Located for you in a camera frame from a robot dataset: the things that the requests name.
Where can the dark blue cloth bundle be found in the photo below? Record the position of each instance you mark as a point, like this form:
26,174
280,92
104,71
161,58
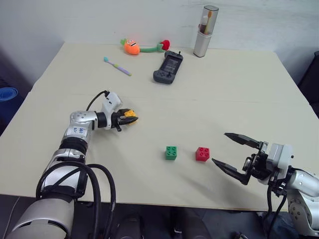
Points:
281,225

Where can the small toothpaste tube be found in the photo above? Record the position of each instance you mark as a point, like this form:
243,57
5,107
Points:
203,25

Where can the red toy building cube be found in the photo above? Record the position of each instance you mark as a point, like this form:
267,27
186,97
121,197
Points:
202,154

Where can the silver clear-lid toothbrush travel case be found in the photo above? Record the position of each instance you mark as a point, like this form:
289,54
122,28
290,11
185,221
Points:
203,42

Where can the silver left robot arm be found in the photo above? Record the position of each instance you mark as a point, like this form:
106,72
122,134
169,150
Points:
77,129

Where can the green toy building cube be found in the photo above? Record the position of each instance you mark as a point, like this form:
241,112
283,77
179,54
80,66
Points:
171,153

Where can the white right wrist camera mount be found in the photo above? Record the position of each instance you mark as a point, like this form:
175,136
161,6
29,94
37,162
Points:
279,156

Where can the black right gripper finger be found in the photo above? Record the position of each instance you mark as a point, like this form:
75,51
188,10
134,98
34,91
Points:
231,170
245,140

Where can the yellow toy building cube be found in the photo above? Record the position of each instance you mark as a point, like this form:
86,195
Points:
129,113

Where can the purple and teal toothbrush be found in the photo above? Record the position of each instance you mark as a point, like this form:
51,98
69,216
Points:
118,66

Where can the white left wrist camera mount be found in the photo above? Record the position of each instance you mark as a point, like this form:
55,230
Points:
112,102

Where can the orange carrot plush toy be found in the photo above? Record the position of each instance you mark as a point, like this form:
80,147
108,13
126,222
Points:
131,47

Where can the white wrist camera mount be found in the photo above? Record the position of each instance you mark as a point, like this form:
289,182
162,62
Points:
112,102
279,156

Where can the dark grey handheld game controller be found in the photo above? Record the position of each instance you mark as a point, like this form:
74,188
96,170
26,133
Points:
168,67

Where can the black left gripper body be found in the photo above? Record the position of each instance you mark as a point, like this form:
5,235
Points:
116,120

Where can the dark rounded shape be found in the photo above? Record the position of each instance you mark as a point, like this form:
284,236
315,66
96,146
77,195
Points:
130,227

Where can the orange toothbrush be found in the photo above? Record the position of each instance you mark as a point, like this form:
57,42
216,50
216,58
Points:
208,18

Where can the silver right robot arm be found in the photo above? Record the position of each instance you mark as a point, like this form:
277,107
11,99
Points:
304,184

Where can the red plush flower green stem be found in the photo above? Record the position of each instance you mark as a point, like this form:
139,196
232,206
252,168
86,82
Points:
165,44

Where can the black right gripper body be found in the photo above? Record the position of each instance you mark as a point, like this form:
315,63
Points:
258,165

